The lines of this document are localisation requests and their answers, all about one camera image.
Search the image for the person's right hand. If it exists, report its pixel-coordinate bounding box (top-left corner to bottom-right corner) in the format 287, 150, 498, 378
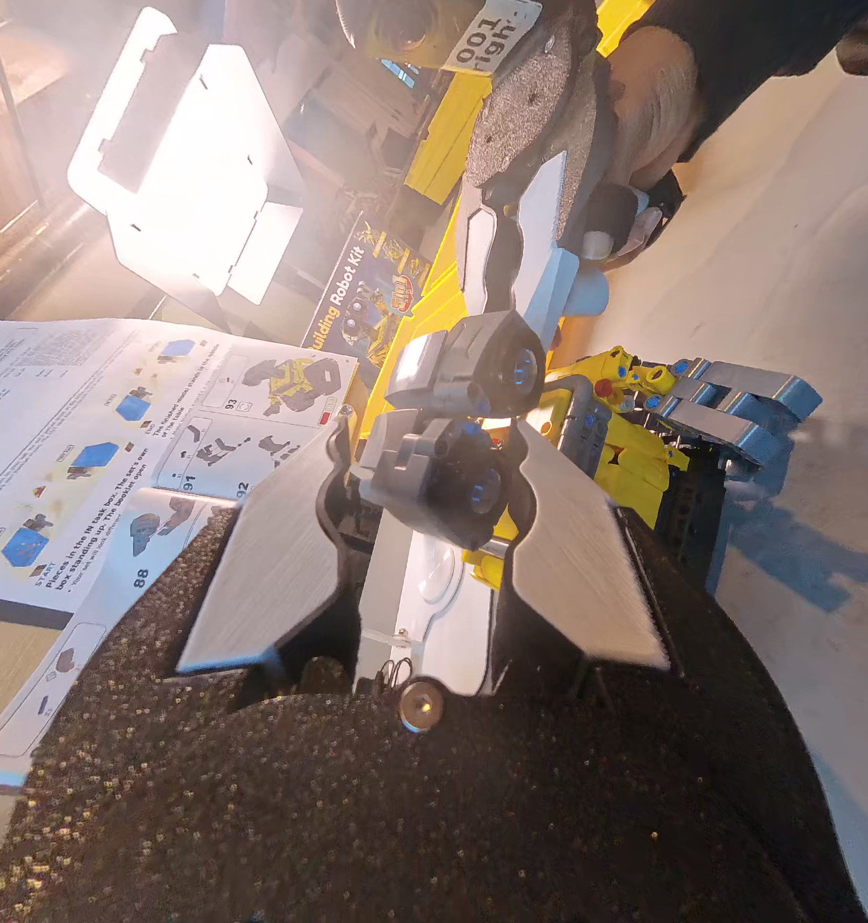
576, 26, 704, 263

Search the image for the robot kit box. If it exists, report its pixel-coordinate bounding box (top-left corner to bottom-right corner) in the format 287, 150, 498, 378
302, 214, 432, 362

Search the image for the bright ceiling light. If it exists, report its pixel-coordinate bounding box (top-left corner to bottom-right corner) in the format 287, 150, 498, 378
66, 8, 305, 304

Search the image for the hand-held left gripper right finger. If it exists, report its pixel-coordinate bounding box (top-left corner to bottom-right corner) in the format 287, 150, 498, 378
492, 419, 673, 679

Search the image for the building instruction booklet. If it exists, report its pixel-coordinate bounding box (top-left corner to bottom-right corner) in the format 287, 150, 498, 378
0, 318, 360, 768

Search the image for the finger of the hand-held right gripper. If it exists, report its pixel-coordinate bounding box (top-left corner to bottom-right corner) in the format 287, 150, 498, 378
518, 149, 611, 354
456, 202, 524, 330

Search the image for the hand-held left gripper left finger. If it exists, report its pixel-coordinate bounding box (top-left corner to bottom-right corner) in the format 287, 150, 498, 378
177, 426, 360, 679

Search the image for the yellow tracked toy robot body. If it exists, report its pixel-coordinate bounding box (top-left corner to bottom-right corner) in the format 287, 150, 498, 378
470, 347, 824, 595

